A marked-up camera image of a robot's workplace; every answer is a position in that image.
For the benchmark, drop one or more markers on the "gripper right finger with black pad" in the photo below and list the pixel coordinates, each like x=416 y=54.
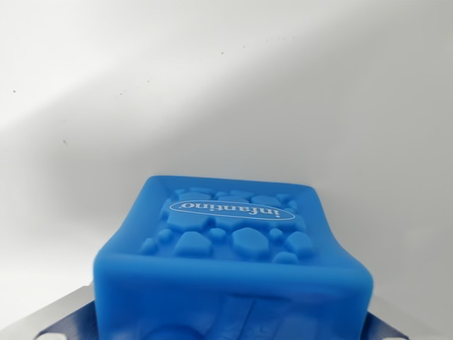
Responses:
x=380 y=329

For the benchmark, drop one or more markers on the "blue rubber Infantino cube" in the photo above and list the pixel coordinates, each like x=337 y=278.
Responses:
x=233 y=283

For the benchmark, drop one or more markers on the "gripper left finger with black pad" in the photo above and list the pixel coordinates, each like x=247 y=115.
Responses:
x=67 y=318

